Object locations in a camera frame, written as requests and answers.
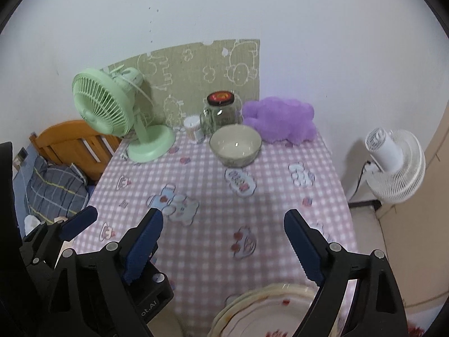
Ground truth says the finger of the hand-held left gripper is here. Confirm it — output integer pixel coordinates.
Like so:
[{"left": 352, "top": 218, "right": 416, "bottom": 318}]
[{"left": 19, "top": 206, "right": 99, "bottom": 279}]

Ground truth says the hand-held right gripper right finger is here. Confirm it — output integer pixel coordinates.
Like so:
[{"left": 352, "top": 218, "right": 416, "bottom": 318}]
[{"left": 283, "top": 209, "right": 409, "bottom": 337}]

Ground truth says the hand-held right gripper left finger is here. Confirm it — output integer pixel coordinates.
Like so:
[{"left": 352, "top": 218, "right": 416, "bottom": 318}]
[{"left": 47, "top": 208, "right": 164, "bottom": 337}]

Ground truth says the yellow floral plate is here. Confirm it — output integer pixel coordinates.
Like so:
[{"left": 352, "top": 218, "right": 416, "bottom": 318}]
[{"left": 210, "top": 283, "right": 318, "bottom": 337}]

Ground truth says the red floral scalloped plate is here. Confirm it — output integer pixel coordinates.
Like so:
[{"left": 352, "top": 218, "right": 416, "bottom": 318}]
[{"left": 215, "top": 287, "right": 316, "bottom": 337}]

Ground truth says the floral ceramic bowl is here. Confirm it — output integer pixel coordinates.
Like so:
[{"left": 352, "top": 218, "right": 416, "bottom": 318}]
[{"left": 209, "top": 124, "right": 262, "bottom": 168}]

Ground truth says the person's left forearm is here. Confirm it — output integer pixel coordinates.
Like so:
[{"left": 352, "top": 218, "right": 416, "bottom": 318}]
[{"left": 0, "top": 141, "right": 50, "bottom": 337}]

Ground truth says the grey plaid pillow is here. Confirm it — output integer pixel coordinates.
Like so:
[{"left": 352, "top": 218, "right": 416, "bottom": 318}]
[{"left": 14, "top": 156, "right": 90, "bottom": 225}]

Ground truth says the black threshold strip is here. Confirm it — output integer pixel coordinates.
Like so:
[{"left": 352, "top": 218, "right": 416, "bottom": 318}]
[{"left": 348, "top": 200, "right": 382, "bottom": 212}]

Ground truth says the pink checkered tablecloth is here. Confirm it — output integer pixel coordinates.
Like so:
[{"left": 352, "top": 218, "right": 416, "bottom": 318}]
[{"left": 72, "top": 130, "right": 359, "bottom": 337}]

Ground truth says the wooden chair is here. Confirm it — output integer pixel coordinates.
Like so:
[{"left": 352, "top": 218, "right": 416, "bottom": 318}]
[{"left": 30, "top": 120, "right": 123, "bottom": 185}]

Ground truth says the beige door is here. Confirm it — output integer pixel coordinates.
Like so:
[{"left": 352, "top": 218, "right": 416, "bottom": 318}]
[{"left": 377, "top": 102, "right": 449, "bottom": 315}]

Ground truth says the green desk fan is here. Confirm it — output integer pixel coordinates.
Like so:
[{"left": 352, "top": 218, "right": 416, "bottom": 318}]
[{"left": 72, "top": 67, "right": 176, "bottom": 163}]

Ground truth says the white standing fan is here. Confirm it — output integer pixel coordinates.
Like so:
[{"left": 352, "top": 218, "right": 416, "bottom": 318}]
[{"left": 364, "top": 128, "right": 426, "bottom": 203}]

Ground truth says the small white swab container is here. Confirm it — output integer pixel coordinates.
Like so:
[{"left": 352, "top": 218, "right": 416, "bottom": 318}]
[{"left": 184, "top": 115, "right": 205, "bottom": 144}]

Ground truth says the purple plush toy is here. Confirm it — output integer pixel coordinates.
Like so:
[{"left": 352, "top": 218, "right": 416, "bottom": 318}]
[{"left": 243, "top": 96, "right": 318, "bottom": 146}]

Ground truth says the glass jar with dark lid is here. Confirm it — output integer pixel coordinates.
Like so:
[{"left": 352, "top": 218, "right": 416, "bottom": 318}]
[{"left": 200, "top": 91, "right": 243, "bottom": 138}]

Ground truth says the black fan cable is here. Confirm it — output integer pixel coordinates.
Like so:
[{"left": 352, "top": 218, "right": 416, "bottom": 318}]
[{"left": 347, "top": 161, "right": 373, "bottom": 200}]

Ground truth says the green cartoon wall sheet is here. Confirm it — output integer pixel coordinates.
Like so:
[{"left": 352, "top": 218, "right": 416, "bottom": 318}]
[{"left": 105, "top": 38, "right": 261, "bottom": 135}]

